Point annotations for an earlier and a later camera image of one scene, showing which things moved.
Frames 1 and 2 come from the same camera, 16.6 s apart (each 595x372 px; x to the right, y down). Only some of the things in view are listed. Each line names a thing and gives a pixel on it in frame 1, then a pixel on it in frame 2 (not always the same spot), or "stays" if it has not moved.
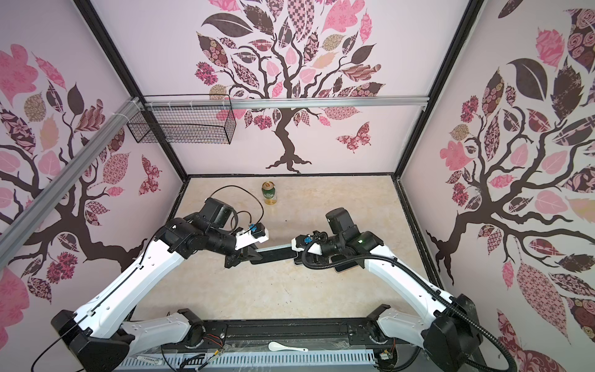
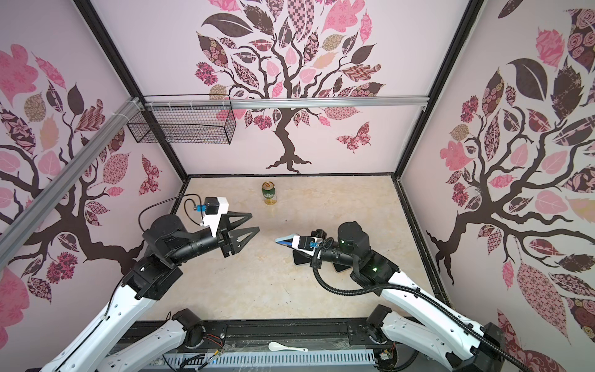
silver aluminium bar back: [287, 103] stays
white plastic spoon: [277, 346] stays
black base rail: [258, 333] stays
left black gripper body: [238, 256] → [224, 240]
